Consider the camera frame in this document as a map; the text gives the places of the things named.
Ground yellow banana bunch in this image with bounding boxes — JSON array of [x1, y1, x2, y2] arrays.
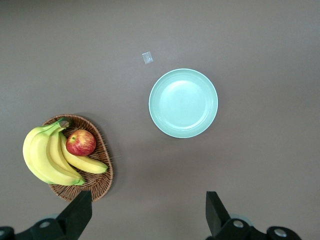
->
[[22, 117, 109, 186]]

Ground red apple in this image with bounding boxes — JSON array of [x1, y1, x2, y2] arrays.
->
[[65, 129, 97, 157]]

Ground brown wicker basket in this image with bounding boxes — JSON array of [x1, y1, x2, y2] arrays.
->
[[41, 114, 114, 203]]

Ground brown table cover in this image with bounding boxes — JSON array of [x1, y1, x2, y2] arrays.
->
[[0, 0, 320, 240]]

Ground light green round plate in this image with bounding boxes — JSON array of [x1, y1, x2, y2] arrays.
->
[[148, 68, 219, 139]]

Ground small clear tape piece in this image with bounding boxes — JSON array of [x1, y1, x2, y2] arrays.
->
[[141, 51, 154, 65]]

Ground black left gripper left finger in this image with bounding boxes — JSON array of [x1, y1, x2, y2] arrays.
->
[[0, 190, 93, 240]]

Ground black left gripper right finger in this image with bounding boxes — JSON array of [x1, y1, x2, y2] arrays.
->
[[205, 191, 302, 240]]

